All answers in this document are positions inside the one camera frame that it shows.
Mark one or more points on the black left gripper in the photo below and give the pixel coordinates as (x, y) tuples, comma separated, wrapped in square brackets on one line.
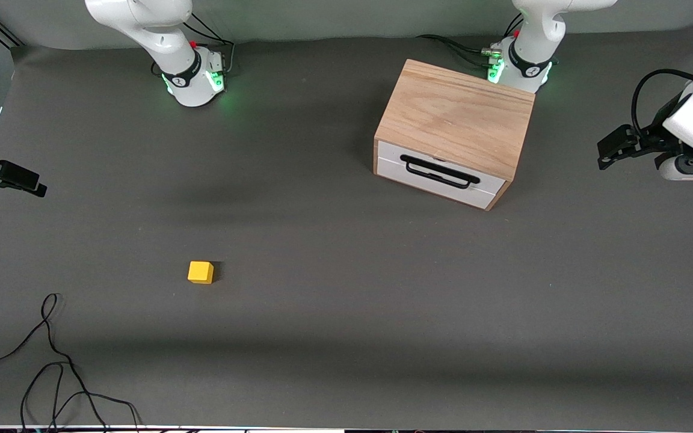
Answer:
[(653, 139)]

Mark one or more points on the yellow cube block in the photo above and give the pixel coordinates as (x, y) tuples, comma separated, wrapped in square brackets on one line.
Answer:
[(200, 272)]

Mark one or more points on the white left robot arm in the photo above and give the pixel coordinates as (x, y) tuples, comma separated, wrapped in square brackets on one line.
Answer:
[(533, 36)]

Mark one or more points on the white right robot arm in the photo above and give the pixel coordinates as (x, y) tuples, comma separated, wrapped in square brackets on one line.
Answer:
[(166, 33)]

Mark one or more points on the wooden drawer cabinet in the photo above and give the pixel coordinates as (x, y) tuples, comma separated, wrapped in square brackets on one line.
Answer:
[(455, 114)]

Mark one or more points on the dark grey table mat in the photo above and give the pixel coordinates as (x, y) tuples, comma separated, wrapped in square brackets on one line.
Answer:
[(322, 300)]

